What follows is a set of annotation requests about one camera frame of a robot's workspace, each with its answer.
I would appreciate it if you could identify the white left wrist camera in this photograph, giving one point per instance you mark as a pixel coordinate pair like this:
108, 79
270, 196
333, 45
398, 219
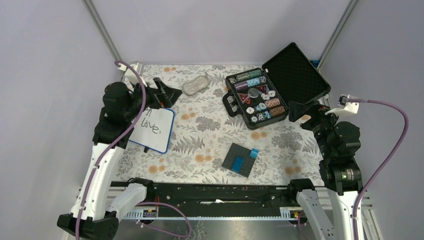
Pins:
129, 77

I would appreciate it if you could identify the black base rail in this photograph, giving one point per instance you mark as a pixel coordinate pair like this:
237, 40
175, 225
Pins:
217, 201

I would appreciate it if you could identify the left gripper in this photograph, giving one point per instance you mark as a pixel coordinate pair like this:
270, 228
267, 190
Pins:
166, 97

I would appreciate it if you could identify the black poker chip case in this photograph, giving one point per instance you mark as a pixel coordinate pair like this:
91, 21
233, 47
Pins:
261, 95

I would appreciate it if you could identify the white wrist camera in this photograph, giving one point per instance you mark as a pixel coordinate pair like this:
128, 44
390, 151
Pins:
129, 77
345, 107

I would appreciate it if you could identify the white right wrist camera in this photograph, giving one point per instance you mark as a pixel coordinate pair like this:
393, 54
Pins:
345, 107

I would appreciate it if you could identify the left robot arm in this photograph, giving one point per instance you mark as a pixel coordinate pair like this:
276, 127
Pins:
91, 217

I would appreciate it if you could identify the dark blue lego brick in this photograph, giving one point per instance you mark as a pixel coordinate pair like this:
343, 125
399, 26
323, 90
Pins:
237, 164

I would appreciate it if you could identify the blue framed whiteboard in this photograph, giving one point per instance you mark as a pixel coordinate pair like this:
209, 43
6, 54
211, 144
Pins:
154, 129

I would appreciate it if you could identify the grey mesh sponge eraser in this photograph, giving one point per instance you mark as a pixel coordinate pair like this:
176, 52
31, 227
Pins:
195, 85

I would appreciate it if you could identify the light blue lego brick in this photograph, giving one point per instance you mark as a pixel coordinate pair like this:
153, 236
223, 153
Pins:
254, 153

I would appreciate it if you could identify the floral table mat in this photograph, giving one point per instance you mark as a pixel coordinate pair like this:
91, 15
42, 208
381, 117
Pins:
203, 132

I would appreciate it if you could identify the dark grey lego baseplate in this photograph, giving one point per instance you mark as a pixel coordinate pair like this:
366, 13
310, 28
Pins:
238, 150

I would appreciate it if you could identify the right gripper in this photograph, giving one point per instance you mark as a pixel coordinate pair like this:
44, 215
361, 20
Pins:
296, 109

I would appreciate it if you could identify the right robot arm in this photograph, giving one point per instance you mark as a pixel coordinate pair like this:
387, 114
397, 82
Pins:
338, 142

